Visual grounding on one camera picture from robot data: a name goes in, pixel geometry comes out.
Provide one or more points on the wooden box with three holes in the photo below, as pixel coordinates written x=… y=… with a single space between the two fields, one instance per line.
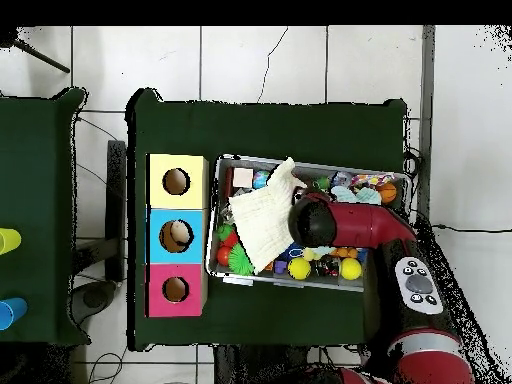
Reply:
x=176 y=214

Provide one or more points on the pale wooden cube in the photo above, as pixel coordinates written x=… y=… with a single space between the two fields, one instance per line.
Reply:
x=242 y=177

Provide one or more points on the smooth yellow ball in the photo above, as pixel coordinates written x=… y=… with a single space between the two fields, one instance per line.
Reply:
x=351 y=269

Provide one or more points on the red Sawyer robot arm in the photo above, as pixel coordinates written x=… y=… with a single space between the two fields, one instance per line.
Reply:
x=360 y=228

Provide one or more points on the blue plastic cup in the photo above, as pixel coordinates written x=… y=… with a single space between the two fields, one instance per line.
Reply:
x=11 y=313

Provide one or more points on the dark green table cloth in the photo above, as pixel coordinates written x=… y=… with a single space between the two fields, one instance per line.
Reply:
x=280 y=128
x=36 y=176

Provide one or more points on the blue globe ball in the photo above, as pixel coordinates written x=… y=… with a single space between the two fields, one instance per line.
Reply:
x=262 y=179

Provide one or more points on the cream yellow waffle cloth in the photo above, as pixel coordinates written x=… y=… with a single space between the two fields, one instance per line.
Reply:
x=260 y=220

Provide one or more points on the colourful polka dot fabric toy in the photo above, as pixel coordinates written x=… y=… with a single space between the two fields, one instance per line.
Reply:
x=372 y=181

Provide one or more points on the red ball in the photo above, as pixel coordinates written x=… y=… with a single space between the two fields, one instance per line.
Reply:
x=223 y=256

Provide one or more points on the yellow tennis ball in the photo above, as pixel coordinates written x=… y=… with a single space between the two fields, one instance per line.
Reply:
x=300 y=269

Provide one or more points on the black tripod leg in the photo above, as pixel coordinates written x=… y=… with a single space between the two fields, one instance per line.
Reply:
x=40 y=56

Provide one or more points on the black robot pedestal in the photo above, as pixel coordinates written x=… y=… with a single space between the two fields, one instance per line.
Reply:
x=264 y=368

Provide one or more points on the orange basketball toy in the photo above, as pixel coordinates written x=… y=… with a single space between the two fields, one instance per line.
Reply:
x=388 y=194

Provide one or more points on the yellow plastic cup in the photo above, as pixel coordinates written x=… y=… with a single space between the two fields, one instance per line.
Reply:
x=8 y=241

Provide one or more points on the clear mesh bin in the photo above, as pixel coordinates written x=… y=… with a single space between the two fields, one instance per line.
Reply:
x=210 y=240

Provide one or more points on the green spiky ball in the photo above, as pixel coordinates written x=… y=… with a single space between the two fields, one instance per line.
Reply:
x=241 y=262

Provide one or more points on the black equipment stand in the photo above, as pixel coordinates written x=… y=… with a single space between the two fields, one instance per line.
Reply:
x=117 y=200

